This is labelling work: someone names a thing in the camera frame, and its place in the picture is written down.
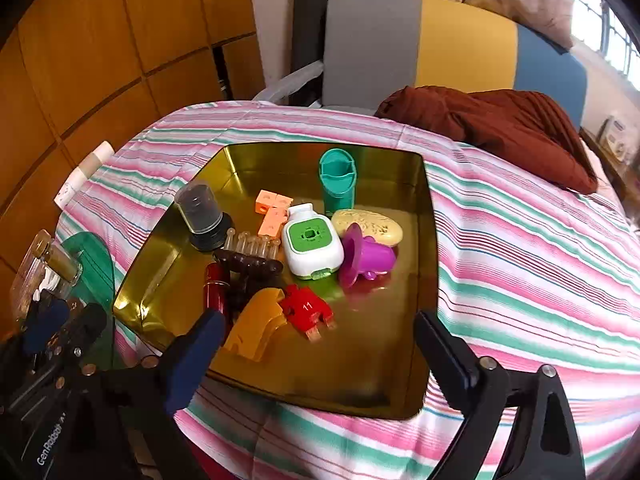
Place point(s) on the white cardboard box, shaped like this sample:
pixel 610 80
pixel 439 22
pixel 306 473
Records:
pixel 614 137

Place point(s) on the clear plastic container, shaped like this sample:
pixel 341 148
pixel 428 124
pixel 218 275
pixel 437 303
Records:
pixel 25 280

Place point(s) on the gold metal tin box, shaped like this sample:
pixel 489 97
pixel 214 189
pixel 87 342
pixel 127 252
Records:
pixel 380 350

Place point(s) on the white tube bottle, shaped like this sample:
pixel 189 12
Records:
pixel 85 170

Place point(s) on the black bed post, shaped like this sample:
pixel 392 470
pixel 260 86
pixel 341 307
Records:
pixel 310 20

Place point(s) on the grey yellow blue headboard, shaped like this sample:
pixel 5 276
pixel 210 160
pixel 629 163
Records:
pixel 375 45

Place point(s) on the yellow carved egg-shaped object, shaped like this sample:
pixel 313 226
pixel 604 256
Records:
pixel 380 225

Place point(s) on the clear jar with black cap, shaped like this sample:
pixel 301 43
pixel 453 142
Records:
pixel 200 210

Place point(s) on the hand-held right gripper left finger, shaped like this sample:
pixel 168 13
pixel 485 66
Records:
pixel 200 350

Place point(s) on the teal plastic cup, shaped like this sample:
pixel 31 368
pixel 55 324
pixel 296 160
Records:
pixel 337 185

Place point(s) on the orange linking cubes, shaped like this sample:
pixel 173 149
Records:
pixel 272 222

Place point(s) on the purple plastic cup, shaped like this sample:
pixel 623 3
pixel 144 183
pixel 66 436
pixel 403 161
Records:
pixel 370 260

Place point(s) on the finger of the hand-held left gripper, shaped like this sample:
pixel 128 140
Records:
pixel 85 325
pixel 45 322

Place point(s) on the yellow-orange curved plastic piece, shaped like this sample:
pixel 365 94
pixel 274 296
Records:
pixel 255 325

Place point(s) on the red numbered plastic piece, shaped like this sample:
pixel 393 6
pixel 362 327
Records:
pixel 302 310

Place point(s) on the red-brown quilt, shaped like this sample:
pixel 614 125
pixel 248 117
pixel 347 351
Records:
pixel 500 125

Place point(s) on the wooden shelf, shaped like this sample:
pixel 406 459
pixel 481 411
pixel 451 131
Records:
pixel 625 180

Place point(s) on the white bed rail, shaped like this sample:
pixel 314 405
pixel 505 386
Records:
pixel 295 82

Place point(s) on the wooden wardrobe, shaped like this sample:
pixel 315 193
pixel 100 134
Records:
pixel 100 35

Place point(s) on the brown beaded object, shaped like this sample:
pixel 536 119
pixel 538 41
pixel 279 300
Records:
pixel 250 262

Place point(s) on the glass jar with gold lid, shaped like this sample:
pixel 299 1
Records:
pixel 60 260

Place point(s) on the red cylinder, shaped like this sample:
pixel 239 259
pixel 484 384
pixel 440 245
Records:
pixel 215 290

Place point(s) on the window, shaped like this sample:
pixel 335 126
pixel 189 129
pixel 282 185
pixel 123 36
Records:
pixel 610 35

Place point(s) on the white and green device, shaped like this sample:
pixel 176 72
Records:
pixel 310 240

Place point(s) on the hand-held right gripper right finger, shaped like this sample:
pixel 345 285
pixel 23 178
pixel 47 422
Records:
pixel 440 355

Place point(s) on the striped bedsheet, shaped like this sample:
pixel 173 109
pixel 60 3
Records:
pixel 525 285

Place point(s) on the pale pink duvet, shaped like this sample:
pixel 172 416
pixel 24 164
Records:
pixel 605 175

